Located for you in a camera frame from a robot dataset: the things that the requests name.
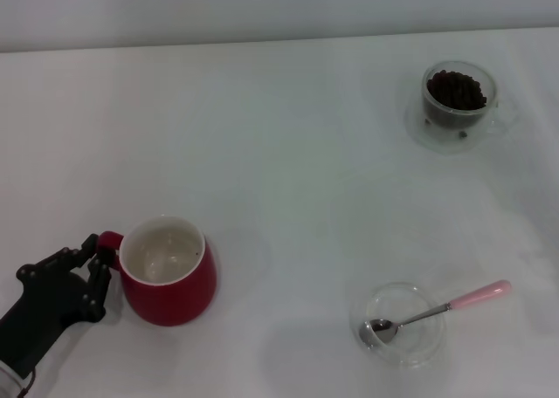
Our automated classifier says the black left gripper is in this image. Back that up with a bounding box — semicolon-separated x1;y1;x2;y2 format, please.
0;233;118;378

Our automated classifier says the red ceramic mug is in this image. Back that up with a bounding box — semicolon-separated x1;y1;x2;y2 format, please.
96;216;217;328

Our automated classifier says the clear round glass dish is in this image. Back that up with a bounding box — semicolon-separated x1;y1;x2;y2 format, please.
349;281;449;369

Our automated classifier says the clear glass saucer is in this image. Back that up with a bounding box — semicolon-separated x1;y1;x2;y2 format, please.
404;95;504;155

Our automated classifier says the pink handled metal spoon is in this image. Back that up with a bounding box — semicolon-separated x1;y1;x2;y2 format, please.
358;279;512;346

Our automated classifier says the pile of coffee beans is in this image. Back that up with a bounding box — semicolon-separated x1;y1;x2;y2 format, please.
422;69;489;128

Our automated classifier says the clear glass cup with handle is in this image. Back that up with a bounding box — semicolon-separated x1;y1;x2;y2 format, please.
420;60;519;134

